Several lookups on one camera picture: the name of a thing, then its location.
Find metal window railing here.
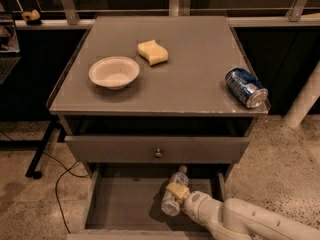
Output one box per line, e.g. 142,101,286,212
1,0,320,29

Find grey top drawer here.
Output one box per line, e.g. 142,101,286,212
65,135,249,164

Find clear plastic water bottle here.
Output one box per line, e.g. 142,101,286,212
161,165,189,216

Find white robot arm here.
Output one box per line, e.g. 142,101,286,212
166,183,320,240

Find white paper bowl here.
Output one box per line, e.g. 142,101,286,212
88,56,140,90

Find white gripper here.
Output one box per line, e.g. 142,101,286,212
166,182,223,227

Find black floor cable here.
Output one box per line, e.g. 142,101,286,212
0,129,90,235

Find open laptop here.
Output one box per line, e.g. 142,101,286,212
0,12,21,85

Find yellow object on black base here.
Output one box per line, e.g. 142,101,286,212
21,9,42,25

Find round metal drawer knob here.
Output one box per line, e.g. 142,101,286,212
154,148,163,158

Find open grey middle drawer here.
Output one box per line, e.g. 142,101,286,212
66,163,238,240

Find blue soda can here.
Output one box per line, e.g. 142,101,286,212
225,68,268,109

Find black table leg frame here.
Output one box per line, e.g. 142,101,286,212
0,115,68,180

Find yellow wavy sponge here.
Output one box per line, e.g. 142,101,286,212
138,40,169,66

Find grey drawer cabinet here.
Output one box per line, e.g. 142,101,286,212
49,16,268,174

